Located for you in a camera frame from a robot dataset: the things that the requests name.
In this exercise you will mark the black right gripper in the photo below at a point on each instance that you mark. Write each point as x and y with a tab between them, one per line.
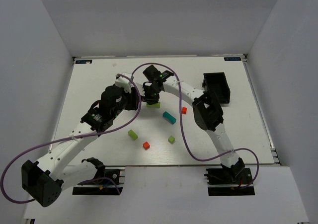
151	99

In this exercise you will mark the black plastic bin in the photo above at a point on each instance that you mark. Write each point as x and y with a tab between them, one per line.
218	83

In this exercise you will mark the teal arch block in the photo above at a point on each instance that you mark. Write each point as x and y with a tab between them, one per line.
171	119

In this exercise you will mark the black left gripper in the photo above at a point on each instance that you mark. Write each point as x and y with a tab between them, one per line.
135	99

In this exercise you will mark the right blue table label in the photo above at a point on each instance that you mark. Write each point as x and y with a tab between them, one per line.
232	59

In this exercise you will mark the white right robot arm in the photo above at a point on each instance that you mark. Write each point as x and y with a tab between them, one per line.
207	111

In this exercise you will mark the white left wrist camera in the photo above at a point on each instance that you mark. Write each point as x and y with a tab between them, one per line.
124	81

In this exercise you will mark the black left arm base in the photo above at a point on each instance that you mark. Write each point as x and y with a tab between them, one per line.
108	183

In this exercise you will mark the red cube block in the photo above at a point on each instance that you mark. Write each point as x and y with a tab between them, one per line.
184	110
146	145

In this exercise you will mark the left blue table label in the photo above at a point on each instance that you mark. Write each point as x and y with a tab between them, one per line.
83	61

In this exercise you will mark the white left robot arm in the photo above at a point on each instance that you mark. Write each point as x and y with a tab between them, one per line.
44	179

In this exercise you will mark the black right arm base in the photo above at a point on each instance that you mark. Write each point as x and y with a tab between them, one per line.
221	184

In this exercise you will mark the blue table label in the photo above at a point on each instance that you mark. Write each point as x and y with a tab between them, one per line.
83	61
232	59

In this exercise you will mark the small green cube block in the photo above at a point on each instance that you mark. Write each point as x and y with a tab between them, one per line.
171	139

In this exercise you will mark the long green arch block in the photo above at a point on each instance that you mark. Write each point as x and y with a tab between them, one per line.
155	105

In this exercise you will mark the green rectangular block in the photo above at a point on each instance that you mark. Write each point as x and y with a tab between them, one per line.
132	135

